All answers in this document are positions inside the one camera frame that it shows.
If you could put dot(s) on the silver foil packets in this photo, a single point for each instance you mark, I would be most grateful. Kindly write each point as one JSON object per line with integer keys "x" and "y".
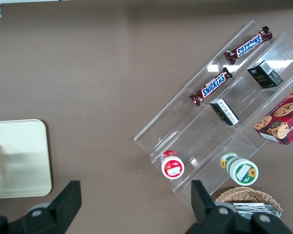
{"x": 251, "y": 207}

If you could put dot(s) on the cream plastic tray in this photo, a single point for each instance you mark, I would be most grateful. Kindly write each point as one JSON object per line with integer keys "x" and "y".
{"x": 24, "y": 151}

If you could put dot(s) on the Snickers chocolate bar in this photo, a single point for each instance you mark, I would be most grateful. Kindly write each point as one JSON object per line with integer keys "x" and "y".
{"x": 249, "y": 45}
{"x": 212, "y": 86}

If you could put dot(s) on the clear acrylic stepped display stand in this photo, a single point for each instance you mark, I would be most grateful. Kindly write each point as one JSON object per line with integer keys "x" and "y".
{"x": 197, "y": 136}

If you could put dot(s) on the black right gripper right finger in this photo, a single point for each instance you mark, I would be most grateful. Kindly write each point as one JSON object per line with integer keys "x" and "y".
{"x": 201, "y": 200}

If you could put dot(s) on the green sunflower yogurt cup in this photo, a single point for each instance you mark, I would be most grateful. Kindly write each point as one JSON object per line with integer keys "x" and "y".
{"x": 241, "y": 170}

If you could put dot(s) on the tan wicker basket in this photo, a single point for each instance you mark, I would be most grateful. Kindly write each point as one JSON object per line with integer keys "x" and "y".
{"x": 244, "y": 193}

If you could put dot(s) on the red chocolate chip cookie box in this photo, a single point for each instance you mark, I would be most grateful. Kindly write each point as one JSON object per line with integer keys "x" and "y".
{"x": 283, "y": 117}

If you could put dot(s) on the small black carton box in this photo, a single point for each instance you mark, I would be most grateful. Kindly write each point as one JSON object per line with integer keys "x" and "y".
{"x": 224, "y": 112}
{"x": 265, "y": 75}

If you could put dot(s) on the red yogurt cup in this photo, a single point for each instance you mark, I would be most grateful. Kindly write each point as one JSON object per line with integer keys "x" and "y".
{"x": 172, "y": 167}

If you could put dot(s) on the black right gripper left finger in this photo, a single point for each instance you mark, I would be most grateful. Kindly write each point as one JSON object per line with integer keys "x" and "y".
{"x": 63, "y": 202}

